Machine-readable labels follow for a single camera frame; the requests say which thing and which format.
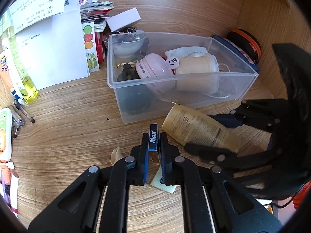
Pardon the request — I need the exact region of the yellow lotion bottle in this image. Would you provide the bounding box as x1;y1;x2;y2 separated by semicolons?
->
162;104;240;153

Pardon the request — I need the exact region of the blue Max staples box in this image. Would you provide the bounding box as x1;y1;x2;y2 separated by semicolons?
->
148;123;159;152

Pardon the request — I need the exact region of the cream wrapper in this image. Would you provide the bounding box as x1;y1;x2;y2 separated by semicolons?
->
110;147;123;165

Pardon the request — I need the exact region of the blue pencil pouch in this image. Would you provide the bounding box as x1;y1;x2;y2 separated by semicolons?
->
211;35;260;72

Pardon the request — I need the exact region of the black orange round case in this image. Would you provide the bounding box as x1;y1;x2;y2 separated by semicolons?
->
227;28;262;65

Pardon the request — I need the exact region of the clear plastic storage bin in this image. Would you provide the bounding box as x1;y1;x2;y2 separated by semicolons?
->
107;33;259;124

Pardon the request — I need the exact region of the pink round brush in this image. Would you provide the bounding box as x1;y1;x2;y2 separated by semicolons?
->
135;53;175;96

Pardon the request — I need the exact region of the black pen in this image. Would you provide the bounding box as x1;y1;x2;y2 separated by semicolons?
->
14;99;35;124

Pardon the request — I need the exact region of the yellow liquid spray bottle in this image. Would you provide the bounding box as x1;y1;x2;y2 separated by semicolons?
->
1;11;38;104

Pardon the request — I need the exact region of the clear glass bowl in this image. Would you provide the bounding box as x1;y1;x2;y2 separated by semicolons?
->
103;33;146;58

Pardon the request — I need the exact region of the white small cardboard box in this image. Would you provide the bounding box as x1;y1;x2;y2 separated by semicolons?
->
106;7;141;32

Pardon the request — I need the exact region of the stack of booklets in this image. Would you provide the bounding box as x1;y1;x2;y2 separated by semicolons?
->
79;0;114;32

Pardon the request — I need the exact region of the white paper stand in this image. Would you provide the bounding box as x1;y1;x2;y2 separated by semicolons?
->
9;0;89;90

